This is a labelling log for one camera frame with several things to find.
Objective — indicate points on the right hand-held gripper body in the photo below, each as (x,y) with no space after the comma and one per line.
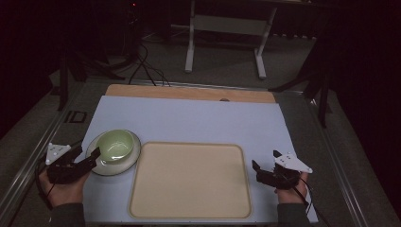
(285,175)

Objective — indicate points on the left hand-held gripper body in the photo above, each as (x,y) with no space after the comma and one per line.
(63,171)

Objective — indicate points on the green bowl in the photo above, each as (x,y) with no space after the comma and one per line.
(130,160)
(115,146)

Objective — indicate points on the person's right hand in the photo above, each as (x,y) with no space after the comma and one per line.
(294,193)

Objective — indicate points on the person's left hand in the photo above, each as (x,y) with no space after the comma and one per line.
(64,193)

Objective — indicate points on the beige tray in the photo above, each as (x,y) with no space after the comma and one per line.
(189,181)

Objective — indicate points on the pale blue table mat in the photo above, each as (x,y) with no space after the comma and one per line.
(189,119)

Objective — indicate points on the black tripod stand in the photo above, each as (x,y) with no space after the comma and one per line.
(78,63)
(318,75)

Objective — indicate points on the metal floor rail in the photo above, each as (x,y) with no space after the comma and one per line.
(340,170)
(34,151)

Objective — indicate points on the black floor socket frame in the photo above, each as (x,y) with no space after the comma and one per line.
(75,117)

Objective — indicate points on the white metal desk frame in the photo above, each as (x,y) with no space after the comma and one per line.
(230,25)

